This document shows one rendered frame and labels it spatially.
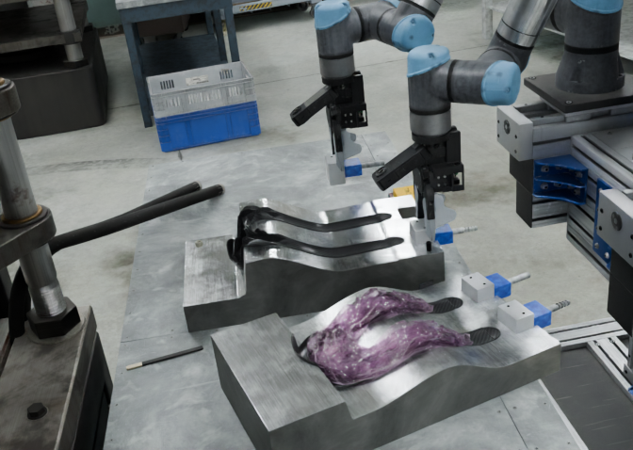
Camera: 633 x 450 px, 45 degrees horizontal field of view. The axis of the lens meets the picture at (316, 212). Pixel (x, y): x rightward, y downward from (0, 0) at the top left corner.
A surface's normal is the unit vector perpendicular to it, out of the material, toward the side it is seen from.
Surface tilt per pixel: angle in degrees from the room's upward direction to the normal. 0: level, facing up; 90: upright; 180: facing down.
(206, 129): 91
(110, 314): 0
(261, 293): 90
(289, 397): 0
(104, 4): 90
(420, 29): 90
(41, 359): 0
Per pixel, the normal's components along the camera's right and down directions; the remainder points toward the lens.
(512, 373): 0.42, 0.37
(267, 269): 0.13, 0.44
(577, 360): -0.10, -0.89
